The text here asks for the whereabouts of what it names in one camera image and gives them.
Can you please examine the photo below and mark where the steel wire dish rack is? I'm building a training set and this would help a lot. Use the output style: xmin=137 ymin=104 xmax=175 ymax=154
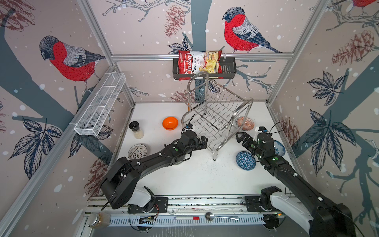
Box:
xmin=181 ymin=72 xmax=254 ymax=161

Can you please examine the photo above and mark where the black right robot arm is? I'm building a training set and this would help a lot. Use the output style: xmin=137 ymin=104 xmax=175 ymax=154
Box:
xmin=236 ymin=132 xmax=356 ymax=237

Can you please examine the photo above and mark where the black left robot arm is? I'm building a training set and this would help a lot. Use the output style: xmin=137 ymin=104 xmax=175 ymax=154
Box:
xmin=100 ymin=130 xmax=208 ymax=212

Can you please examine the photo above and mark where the red patterned ceramic bowl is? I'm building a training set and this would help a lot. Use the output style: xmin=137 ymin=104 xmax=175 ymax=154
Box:
xmin=236 ymin=117 xmax=255 ymax=131

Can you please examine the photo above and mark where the blue white floral bowl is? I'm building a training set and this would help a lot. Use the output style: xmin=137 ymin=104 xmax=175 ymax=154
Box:
xmin=274 ymin=140 xmax=286 ymax=157

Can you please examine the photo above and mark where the dark blue geometric bowl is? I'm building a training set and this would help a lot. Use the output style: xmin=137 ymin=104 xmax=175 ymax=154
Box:
xmin=235 ymin=151 xmax=256 ymax=171

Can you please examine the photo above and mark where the orange plastic bowl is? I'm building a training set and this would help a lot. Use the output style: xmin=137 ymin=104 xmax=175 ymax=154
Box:
xmin=162 ymin=117 xmax=179 ymax=130

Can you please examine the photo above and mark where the salt grinder with black cap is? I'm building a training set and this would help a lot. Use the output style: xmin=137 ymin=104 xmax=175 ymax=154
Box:
xmin=129 ymin=121 xmax=144 ymax=139

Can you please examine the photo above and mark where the white lattice pattern bowl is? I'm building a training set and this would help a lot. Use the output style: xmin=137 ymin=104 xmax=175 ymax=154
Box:
xmin=128 ymin=144 xmax=148 ymax=160

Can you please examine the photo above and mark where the metal spoon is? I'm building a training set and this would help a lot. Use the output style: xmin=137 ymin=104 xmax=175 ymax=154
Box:
xmin=205 ymin=212 xmax=239 ymax=222

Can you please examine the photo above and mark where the red cassava chips bag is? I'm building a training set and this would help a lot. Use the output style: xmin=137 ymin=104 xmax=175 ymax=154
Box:
xmin=178 ymin=50 xmax=222 ymax=74

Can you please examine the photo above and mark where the glass jar with lid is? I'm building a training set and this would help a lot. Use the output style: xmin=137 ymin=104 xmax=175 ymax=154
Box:
xmin=87 ymin=212 xmax=111 ymax=229

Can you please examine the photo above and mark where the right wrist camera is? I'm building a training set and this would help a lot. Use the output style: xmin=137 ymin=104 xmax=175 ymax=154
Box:
xmin=258 ymin=126 xmax=268 ymax=133

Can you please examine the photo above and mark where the black wall shelf basket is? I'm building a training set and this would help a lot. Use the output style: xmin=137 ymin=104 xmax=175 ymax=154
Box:
xmin=172 ymin=58 xmax=236 ymax=81

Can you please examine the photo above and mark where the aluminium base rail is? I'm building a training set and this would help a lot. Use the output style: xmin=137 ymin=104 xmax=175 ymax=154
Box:
xmin=82 ymin=195 xmax=290 ymax=230

